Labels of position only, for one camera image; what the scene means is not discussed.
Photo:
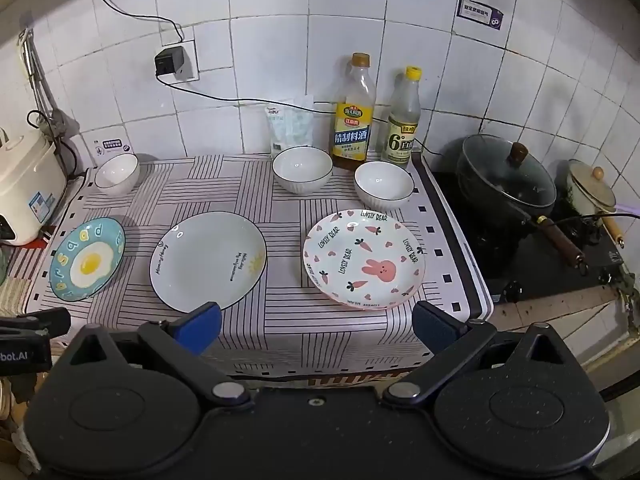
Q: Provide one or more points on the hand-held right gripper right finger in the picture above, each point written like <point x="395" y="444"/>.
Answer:
<point x="432" y="327"/>

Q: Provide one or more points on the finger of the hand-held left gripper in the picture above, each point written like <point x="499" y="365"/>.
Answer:
<point x="40" y="322"/>

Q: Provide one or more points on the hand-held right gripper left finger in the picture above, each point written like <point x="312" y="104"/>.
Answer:
<point x="200" y="325"/>

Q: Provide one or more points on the white plate with sun print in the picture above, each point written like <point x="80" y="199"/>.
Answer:
<point x="207" y="260"/>

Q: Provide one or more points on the blue fried egg plate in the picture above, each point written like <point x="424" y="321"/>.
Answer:
<point x="87" y="260"/>

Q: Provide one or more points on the pink rabbit print plate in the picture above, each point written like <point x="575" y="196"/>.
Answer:
<point x="362" y="257"/>

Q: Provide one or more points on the white bowl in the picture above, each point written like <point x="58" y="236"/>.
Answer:
<point x="302" y="170"/>
<point x="116" y="172"/>
<point x="384" y="185"/>

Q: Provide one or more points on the checked yellow cloth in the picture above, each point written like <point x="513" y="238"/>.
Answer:
<point x="14" y="296"/>

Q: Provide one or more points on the striped tablecloth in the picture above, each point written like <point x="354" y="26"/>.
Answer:
<point x="300" y="322"/>

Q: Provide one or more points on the black gas stove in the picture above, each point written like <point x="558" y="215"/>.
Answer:
<point x="525" y="265"/>

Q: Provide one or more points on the white rice cooker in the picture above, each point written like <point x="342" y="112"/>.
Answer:
<point x="27" y="185"/>

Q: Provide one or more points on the glass wok lid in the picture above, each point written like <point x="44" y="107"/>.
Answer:
<point x="505" y="170"/>

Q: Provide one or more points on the clear vinegar bottle yellow cap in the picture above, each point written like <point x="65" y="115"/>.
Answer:
<point x="402" y="132"/>

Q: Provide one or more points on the cream enamel pot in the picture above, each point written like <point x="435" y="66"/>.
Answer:
<point x="590" y="190"/>

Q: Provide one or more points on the yellow label cooking wine bottle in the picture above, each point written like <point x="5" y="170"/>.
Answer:
<point x="352" y="125"/>

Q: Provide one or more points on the clear plastic bag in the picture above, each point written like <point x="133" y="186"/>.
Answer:
<point x="290" y="125"/>

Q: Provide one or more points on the black power adapter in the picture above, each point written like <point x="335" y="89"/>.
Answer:
<point x="169" y="61"/>

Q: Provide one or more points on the small white wall sticker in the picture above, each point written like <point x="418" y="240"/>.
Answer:
<point x="112" y="146"/>

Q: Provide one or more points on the white wall socket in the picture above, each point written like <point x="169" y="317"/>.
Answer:
<point x="192" y="55"/>

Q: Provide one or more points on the purple edged wall sticker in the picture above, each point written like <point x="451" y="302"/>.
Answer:
<point x="479" y="12"/>

